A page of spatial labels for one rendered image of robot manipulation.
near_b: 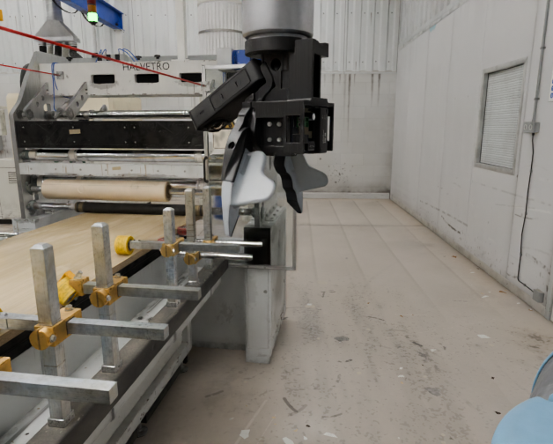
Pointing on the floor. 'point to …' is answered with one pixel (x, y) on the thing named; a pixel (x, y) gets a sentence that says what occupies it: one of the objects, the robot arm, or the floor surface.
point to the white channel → (181, 31)
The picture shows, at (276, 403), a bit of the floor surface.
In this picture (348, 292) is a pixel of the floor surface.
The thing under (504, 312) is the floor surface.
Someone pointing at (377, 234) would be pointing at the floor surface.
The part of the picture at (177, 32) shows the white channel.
